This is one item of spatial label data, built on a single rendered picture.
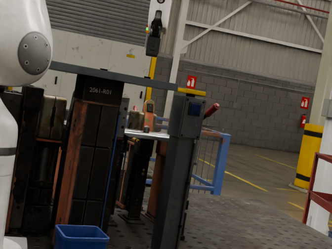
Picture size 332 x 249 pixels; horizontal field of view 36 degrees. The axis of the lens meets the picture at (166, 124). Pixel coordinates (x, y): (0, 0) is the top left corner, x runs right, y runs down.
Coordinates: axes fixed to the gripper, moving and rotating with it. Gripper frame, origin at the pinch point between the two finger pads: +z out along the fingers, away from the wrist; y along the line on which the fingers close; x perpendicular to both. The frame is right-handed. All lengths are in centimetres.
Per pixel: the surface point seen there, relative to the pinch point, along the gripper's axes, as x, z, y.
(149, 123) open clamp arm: -4, 21, 53
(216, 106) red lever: -20.5, 11.1, 11.9
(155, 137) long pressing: -5.8, 24.1, 30.2
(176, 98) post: -8.5, 10.7, 6.7
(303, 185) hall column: -281, 114, 676
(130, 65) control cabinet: 33, -37, 822
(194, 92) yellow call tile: -13.0, 8.4, 3.8
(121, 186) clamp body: 3, 47, 57
